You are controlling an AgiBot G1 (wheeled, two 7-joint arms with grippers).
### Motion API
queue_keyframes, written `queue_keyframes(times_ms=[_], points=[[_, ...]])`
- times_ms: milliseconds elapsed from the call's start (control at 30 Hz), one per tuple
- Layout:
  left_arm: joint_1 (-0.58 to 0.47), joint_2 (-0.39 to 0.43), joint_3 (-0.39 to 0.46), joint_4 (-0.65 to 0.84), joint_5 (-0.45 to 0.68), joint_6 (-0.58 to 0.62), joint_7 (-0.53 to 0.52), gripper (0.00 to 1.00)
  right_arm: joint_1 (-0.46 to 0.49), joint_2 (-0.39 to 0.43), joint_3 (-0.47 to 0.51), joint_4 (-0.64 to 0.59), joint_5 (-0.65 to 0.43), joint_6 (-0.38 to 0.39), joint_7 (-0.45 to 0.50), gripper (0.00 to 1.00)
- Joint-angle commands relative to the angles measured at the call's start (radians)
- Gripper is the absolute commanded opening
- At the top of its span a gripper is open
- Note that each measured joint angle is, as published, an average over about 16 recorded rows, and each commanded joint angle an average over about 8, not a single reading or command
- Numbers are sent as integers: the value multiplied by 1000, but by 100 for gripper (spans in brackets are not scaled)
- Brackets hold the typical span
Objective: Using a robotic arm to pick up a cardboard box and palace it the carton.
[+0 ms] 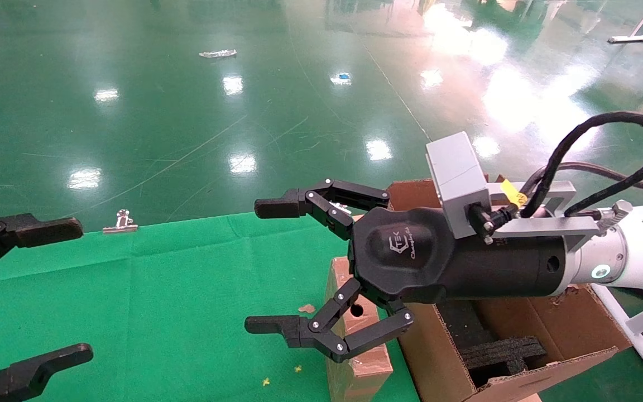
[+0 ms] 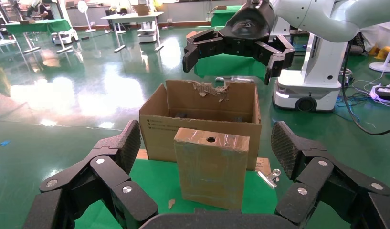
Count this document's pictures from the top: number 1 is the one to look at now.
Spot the black foam block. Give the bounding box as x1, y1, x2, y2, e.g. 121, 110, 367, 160
460, 337, 549, 387

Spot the silver binder clip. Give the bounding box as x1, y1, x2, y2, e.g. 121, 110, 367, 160
102, 209, 138, 234

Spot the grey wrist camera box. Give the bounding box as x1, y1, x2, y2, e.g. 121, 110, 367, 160
425, 132, 493, 240

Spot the yellow cable tag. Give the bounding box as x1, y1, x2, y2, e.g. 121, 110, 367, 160
499, 178, 529, 207

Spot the large open cardboard carton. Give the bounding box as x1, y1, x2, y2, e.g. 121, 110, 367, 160
387, 178, 635, 402

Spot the small brown cardboard box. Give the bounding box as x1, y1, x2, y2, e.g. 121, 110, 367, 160
324, 257, 395, 402

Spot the white metal table frame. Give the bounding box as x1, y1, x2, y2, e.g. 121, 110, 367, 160
592, 284, 643, 400

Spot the green table cloth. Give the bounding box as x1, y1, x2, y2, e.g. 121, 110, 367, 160
115, 212, 421, 402
0, 226, 132, 402

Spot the black foam sheet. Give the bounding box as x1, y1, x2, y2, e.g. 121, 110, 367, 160
438, 300, 496, 350

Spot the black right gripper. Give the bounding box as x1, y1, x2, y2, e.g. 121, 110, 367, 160
245, 179, 572, 363

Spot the smooth dark cable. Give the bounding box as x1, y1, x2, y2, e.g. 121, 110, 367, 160
522, 161, 643, 196

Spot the grey metal camera bracket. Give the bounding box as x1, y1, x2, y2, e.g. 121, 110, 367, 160
486, 180, 604, 252

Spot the silver cable connector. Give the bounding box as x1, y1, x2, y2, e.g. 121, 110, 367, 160
597, 199, 634, 233

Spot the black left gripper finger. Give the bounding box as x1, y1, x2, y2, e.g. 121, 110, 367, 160
0, 210, 84, 286
0, 343, 94, 402

